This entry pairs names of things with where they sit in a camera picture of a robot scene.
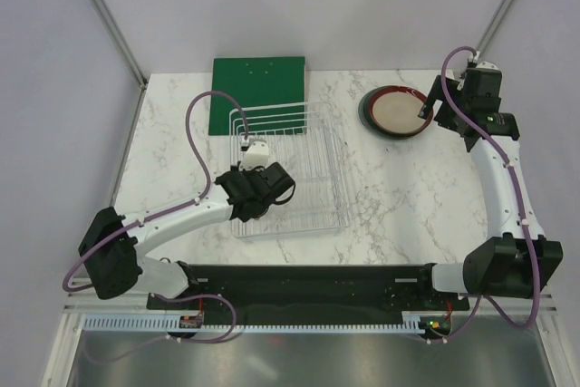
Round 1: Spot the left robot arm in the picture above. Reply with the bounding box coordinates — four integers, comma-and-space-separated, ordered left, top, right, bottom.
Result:
78, 162, 296, 308

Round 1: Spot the red and black plate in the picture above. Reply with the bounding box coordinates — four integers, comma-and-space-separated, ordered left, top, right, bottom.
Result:
364, 84, 435, 140

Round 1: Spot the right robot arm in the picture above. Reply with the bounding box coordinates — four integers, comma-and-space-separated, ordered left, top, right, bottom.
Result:
414, 64, 563, 309

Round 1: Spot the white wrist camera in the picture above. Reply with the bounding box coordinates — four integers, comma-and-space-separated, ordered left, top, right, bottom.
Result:
238, 138, 270, 171
468, 51, 498, 71

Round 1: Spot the left aluminium frame post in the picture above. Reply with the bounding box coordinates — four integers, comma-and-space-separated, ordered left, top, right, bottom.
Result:
89, 0, 148, 90

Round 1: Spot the light green-grey plate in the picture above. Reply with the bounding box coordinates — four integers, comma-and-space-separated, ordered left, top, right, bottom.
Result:
357, 97, 368, 128

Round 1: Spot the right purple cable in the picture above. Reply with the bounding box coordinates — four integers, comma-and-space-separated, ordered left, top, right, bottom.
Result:
440, 45, 541, 329

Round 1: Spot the white slotted cable duct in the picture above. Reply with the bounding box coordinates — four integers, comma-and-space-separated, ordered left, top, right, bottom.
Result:
82, 312, 431, 334

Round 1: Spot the pink-brown plate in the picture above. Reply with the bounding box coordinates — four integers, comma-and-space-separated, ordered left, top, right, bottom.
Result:
370, 92, 429, 135

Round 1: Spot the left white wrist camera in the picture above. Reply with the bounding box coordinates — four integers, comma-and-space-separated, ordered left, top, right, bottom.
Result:
238, 138, 270, 171

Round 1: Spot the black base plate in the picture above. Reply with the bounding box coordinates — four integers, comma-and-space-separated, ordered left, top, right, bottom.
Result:
147, 265, 469, 323

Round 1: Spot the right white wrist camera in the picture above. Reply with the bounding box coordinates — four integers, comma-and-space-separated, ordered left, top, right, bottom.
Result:
468, 51, 498, 71

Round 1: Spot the white wire dish rack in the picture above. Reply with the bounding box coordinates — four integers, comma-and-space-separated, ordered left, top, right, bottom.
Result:
228, 102, 351, 240

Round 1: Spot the dark teal plate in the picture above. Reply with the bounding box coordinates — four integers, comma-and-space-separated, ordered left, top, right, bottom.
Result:
359, 92, 427, 140

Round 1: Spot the green cutting board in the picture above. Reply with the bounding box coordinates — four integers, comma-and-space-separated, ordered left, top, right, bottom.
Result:
212, 56, 306, 135

